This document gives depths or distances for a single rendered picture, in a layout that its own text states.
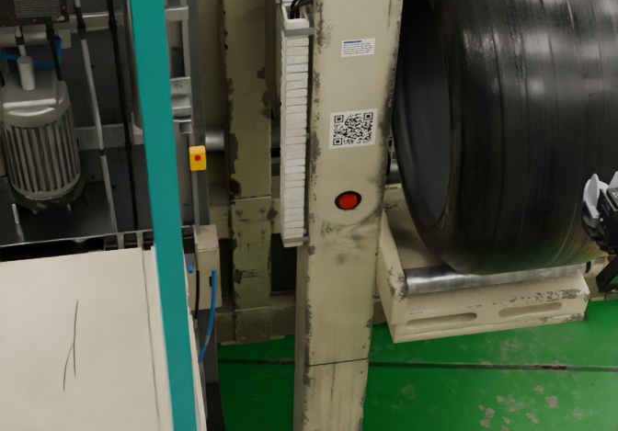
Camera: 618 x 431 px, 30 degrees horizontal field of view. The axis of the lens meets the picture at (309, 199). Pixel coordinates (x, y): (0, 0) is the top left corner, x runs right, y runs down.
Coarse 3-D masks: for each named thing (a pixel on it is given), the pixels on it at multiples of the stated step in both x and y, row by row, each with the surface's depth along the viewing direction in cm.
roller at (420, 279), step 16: (416, 272) 202; (432, 272) 202; (448, 272) 202; (512, 272) 203; (528, 272) 204; (544, 272) 204; (560, 272) 205; (576, 272) 206; (416, 288) 201; (432, 288) 202; (448, 288) 203
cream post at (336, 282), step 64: (320, 0) 165; (384, 0) 167; (320, 64) 173; (384, 64) 175; (320, 128) 182; (384, 128) 184; (320, 192) 192; (320, 256) 203; (320, 320) 215; (320, 384) 229
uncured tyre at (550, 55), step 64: (448, 0) 171; (512, 0) 167; (576, 0) 168; (448, 64) 172; (512, 64) 164; (576, 64) 166; (448, 128) 222; (512, 128) 165; (576, 128) 166; (448, 192) 179; (512, 192) 169; (576, 192) 171; (448, 256) 189; (512, 256) 180; (576, 256) 185
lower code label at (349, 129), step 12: (336, 120) 181; (348, 120) 182; (360, 120) 182; (372, 120) 183; (336, 132) 183; (348, 132) 183; (360, 132) 184; (372, 132) 184; (336, 144) 185; (348, 144) 185; (360, 144) 186
